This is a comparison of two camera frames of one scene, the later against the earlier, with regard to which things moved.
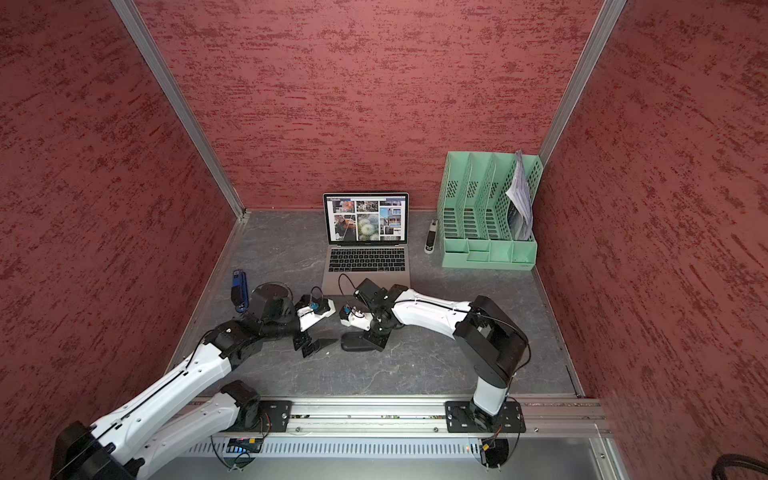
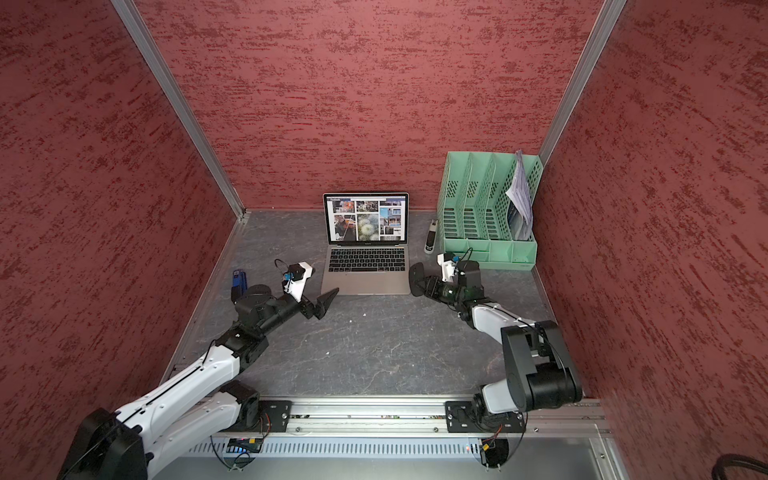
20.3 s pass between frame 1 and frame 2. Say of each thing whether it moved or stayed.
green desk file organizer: stayed
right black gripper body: moved
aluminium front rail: stayed
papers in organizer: stayed
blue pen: stayed
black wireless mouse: moved
